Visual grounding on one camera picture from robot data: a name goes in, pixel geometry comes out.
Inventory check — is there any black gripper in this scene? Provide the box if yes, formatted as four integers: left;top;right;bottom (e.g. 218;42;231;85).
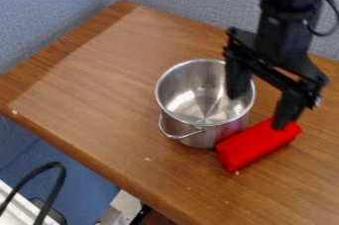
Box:
225;17;329;130

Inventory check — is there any black cable loop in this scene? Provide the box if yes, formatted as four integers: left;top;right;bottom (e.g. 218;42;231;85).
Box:
0;161;68;225

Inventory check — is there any red rectangular block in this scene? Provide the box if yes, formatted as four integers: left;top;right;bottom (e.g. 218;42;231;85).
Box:
217;119;302;172

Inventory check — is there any stainless steel pot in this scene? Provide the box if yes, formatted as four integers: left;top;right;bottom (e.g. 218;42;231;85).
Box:
155;58;255;149

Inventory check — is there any white device with black part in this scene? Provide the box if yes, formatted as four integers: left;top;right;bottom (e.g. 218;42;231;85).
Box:
0;179;68;225

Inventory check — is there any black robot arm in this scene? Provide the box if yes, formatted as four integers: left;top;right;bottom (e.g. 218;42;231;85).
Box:
225;0;335;130

